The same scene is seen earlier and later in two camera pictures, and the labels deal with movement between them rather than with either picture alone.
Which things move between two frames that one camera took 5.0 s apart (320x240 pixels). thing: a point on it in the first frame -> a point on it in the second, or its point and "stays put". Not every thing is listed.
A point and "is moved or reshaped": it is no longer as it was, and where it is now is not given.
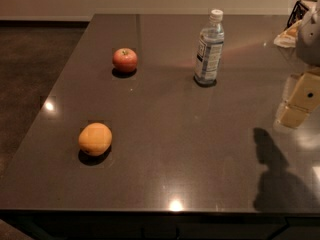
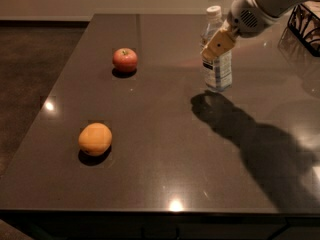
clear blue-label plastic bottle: (209, 50) is moved or reshaped
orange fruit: (95, 138) stays put
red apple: (125, 60) stays put
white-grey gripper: (310, 39) -> (242, 20)
